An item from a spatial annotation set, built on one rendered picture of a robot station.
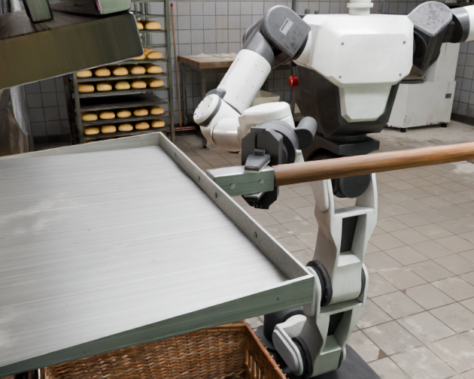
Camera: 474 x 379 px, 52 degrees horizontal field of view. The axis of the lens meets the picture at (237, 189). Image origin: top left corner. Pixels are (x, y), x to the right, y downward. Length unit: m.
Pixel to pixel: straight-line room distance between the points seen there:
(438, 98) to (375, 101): 5.14
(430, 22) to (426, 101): 4.93
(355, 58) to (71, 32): 1.01
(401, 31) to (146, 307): 1.02
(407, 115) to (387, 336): 4.08
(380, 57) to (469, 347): 1.57
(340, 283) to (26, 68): 1.30
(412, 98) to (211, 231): 5.68
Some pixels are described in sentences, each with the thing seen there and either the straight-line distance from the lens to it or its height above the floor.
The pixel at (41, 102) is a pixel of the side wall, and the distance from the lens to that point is 5.66.
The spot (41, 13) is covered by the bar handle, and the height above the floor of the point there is 1.42.
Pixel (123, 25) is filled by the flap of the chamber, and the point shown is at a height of 1.41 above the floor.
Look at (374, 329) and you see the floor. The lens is 2.46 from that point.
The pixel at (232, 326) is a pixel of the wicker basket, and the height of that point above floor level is 0.74.
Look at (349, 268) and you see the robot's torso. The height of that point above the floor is 0.70.
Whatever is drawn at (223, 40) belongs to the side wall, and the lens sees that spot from 5.99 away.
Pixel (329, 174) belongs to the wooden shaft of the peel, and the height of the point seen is 1.19.
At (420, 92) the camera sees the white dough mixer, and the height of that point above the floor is 0.47.
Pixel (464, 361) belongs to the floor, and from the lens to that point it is 2.41.
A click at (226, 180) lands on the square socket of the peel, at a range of 0.65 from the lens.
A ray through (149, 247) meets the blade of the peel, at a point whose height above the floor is 1.18.
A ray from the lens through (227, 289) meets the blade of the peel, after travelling 0.45.
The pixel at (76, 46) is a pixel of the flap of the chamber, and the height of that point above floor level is 1.40.
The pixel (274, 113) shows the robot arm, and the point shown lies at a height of 1.25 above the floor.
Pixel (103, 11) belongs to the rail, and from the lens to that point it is 0.29.
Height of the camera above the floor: 1.42
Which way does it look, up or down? 21 degrees down
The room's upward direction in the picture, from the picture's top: straight up
